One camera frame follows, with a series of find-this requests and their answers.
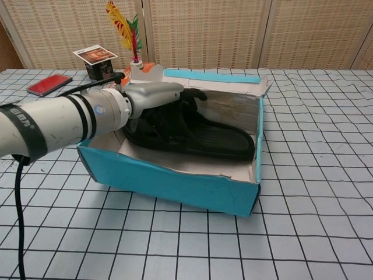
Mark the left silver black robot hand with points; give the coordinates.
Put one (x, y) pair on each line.
(154, 94)

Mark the black rubber slipper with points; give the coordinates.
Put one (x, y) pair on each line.
(221, 140)

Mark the blue cardboard shoe box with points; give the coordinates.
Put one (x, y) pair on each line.
(175, 186)

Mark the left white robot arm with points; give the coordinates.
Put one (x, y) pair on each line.
(58, 122)

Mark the orange cardboard box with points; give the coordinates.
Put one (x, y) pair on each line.
(148, 66)

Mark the colourful feather shuttlecock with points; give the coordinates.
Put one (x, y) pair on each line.
(123, 32)

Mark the black carton with photo card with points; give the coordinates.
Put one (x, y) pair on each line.
(96, 55)

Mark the beige woven screen panel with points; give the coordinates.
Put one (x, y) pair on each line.
(58, 29)
(204, 29)
(320, 29)

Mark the red flat case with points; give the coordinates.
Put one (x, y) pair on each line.
(48, 84)

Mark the blue checked tablecloth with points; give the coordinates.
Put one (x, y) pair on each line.
(291, 204)

